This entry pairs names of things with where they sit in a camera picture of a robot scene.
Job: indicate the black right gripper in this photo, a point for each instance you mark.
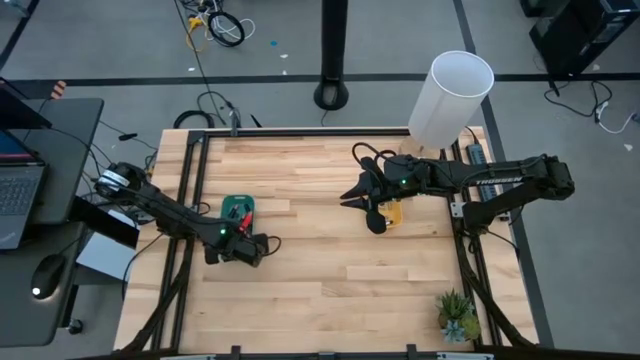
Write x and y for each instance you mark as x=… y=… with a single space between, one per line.
x=397 y=172

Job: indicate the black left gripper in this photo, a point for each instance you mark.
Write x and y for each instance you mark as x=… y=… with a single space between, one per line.
x=245 y=250

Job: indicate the small silver battery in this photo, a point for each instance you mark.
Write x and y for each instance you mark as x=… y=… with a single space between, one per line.
x=246 y=207

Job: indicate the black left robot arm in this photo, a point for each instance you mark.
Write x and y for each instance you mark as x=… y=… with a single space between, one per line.
x=165 y=210

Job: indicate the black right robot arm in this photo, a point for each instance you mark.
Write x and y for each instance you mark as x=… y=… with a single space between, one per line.
x=500 y=181

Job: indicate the yellow plastic bin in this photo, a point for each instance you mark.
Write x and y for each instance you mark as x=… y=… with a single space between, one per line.
x=395 y=215

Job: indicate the green plastic bin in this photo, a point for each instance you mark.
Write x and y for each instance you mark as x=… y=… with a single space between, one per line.
x=240 y=200

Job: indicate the silver mounting plate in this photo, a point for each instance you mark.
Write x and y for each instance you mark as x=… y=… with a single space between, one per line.
x=456 y=210

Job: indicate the black power strip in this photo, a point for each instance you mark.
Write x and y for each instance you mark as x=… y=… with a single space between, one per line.
x=476 y=154

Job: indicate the white shade table lamp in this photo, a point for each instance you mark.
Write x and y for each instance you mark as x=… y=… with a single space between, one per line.
x=450 y=100

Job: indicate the silver aluminium bar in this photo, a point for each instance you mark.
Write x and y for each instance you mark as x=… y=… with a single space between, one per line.
x=187 y=357
x=465 y=356

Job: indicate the potted succulent plant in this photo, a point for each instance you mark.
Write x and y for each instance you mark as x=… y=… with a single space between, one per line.
x=455 y=307

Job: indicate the black vertical pole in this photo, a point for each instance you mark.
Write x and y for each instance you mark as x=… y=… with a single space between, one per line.
x=333 y=50

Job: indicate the grey computer case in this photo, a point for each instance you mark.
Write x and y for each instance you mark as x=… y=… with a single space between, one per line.
x=107 y=260

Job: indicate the black marker pen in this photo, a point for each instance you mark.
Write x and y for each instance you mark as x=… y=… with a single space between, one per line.
x=127 y=136

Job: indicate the black caster wheel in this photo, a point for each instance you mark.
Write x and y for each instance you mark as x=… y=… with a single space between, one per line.
x=75 y=326

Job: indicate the black desk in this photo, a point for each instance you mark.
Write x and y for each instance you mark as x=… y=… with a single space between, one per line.
x=70 y=150

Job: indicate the black computer mouse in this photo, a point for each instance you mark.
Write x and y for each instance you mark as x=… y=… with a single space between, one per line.
x=47 y=275

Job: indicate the black laptop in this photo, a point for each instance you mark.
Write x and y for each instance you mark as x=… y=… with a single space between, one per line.
x=20 y=200

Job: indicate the hazard striped floor tape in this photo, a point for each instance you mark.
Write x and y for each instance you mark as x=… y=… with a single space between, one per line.
x=58 y=90

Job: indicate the black monitor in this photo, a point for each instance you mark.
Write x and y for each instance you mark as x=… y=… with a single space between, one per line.
x=20 y=112

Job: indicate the black frame bracket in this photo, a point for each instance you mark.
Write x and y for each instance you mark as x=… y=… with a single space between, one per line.
x=411 y=351
x=235 y=351

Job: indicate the black table frame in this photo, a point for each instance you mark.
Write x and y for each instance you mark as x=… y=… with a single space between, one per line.
x=197 y=165

